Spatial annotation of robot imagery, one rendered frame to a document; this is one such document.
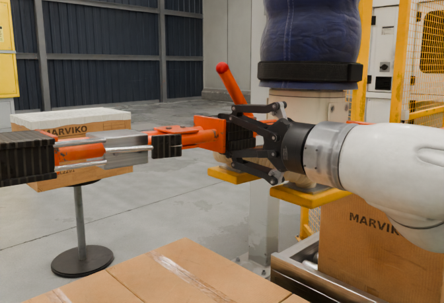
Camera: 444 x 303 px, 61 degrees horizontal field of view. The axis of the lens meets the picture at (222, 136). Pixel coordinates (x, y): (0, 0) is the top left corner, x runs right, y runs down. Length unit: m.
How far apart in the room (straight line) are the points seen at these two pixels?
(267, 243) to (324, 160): 2.06
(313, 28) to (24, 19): 10.92
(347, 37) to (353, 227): 0.73
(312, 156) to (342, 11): 0.38
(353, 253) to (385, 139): 0.95
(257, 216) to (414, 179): 2.10
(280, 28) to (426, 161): 0.45
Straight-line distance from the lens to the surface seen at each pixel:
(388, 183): 0.46
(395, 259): 1.32
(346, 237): 1.37
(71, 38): 11.90
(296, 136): 0.53
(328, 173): 0.50
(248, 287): 1.43
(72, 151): 0.51
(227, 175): 0.82
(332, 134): 0.50
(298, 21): 0.78
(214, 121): 0.65
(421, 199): 0.45
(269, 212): 2.46
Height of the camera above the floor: 1.32
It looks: 11 degrees down
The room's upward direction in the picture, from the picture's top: straight up
